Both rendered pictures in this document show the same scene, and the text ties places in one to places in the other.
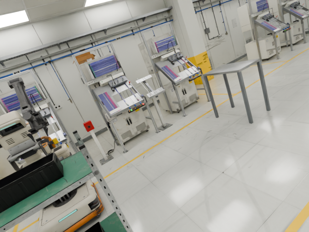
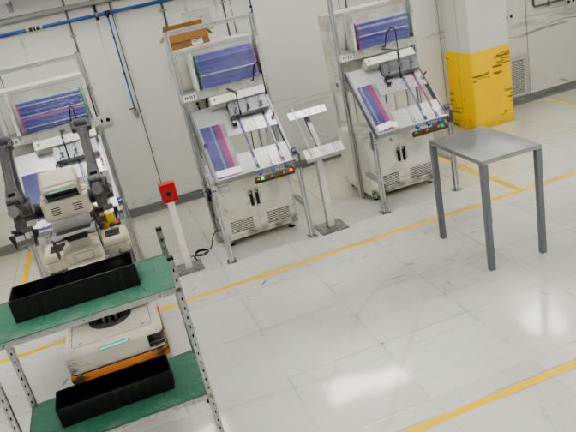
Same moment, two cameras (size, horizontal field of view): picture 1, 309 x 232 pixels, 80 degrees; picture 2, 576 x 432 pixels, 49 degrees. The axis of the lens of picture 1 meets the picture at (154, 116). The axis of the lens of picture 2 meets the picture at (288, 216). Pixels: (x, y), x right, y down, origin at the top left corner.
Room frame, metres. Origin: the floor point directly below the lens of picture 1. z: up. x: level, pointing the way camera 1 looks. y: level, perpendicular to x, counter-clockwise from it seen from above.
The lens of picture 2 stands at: (-1.59, -0.56, 2.18)
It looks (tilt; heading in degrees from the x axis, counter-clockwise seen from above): 21 degrees down; 9
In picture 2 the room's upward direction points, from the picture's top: 12 degrees counter-clockwise
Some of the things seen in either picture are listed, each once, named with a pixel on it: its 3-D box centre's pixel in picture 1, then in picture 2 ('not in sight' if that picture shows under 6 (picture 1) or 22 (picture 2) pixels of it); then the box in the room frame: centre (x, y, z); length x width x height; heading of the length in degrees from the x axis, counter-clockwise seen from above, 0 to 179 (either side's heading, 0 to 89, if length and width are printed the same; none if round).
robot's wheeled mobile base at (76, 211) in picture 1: (70, 205); (115, 332); (1.92, 1.32, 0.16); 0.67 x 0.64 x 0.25; 23
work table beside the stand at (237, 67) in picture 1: (235, 91); (486, 195); (2.75, -1.33, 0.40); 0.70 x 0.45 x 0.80; 21
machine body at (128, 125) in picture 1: (125, 122); (247, 196); (3.82, 0.63, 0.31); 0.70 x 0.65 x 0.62; 113
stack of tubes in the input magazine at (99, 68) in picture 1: (104, 66); (225, 65); (3.73, 0.53, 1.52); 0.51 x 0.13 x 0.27; 113
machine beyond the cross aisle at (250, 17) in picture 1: (259, 27); not in sight; (5.77, -3.97, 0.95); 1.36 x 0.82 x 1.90; 23
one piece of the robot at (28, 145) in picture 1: (27, 153); (75, 235); (1.65, 1.21, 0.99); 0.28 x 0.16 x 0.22; 113
